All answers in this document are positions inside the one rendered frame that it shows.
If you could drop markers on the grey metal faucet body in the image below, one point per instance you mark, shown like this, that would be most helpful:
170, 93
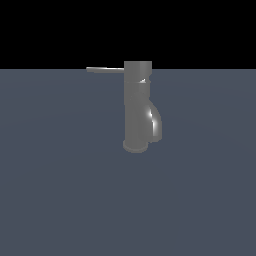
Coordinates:
136, 116

